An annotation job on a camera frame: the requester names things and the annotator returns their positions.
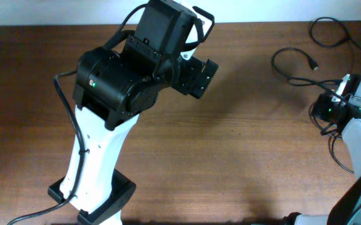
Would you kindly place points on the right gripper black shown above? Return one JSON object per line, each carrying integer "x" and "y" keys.
{"x": 321, "y": 106}

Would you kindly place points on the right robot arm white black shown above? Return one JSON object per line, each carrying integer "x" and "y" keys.
{"x": 348, "y": 209}

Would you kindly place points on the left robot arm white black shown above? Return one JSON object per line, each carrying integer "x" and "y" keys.
{"x": 114, "y": 84}

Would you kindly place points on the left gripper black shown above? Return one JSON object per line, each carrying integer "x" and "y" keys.
{"x": 203, "y": 79}

